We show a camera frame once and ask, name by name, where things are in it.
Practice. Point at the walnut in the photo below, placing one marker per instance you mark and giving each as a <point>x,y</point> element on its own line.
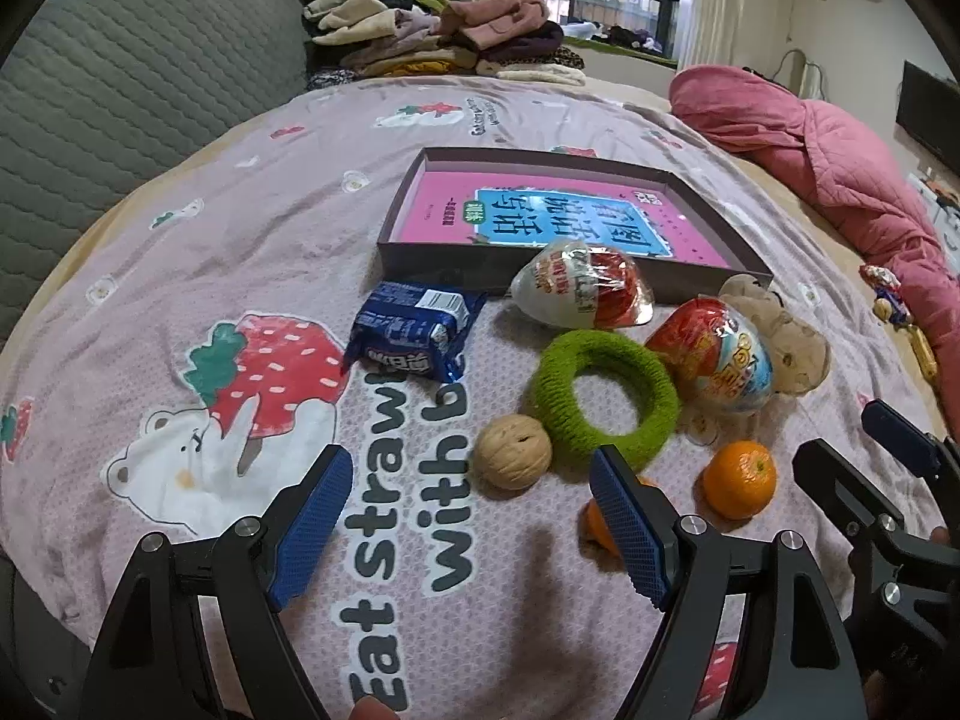
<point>512,454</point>

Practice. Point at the red blue egg toy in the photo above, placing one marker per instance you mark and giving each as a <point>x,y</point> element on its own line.
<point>712,364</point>

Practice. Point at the blue snack packet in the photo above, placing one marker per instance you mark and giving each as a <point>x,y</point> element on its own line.
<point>409,330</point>

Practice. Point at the pink quilt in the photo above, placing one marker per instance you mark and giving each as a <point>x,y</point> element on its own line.
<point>825,150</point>

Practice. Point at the blue yellow wrapped candy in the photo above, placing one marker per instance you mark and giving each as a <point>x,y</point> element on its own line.
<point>891,309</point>

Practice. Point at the black television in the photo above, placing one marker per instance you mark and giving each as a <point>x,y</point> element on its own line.
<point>930,112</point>

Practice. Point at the person's left hand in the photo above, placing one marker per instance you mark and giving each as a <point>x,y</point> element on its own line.
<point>371,710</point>

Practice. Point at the orange mandarin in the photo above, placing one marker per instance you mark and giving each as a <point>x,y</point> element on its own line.
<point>739,480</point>
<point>596,529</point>

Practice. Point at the shallow grey cardboard box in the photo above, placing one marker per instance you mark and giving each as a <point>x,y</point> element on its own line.
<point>442,262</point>

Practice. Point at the pink book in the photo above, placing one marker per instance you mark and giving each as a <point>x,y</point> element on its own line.
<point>450,210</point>

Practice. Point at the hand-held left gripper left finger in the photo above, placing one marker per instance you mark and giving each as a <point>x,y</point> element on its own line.
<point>311,525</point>

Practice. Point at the grey quilted headboard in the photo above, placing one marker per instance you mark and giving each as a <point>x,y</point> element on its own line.
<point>112,105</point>

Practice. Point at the pile of folded clothes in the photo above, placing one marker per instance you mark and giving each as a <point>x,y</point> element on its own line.
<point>375,22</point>

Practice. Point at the dark clothes heap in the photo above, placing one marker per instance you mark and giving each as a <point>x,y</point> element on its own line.
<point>622,37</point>

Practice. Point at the pink strawberry printed blanket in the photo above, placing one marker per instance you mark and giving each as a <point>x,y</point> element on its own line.
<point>225,240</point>

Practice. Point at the red white egg toy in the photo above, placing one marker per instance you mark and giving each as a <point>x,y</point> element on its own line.
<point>570,285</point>

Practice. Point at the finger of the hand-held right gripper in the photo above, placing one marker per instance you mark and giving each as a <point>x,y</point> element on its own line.
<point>896,431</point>
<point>832,484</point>

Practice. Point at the beige plush pouch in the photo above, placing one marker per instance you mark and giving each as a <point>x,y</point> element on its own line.
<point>795,352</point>

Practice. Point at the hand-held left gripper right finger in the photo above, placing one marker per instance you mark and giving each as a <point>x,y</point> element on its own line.
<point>626,525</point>

